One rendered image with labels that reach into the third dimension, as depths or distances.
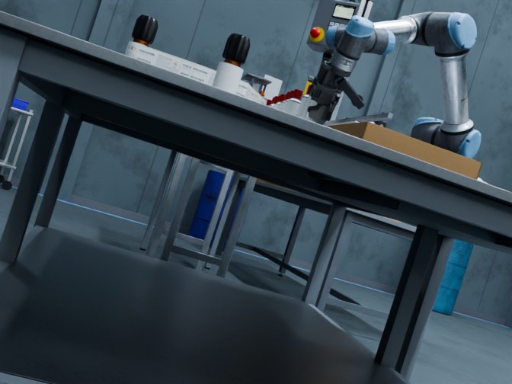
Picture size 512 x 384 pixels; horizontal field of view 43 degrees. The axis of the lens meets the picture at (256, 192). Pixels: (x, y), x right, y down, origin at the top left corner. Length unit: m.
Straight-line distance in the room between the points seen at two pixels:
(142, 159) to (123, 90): 5.90
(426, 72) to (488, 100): 1.03
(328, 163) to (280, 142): 0.10
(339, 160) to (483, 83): 7.76
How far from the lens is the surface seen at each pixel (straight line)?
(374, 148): 1.25
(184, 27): 7.23
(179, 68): 2.47
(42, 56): 1.21
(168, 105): 1.20
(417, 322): 2.95
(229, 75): 2.26
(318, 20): 2.60
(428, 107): 8.48
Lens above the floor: 0.67
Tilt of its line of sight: level
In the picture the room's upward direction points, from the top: 18 degrees clockwise
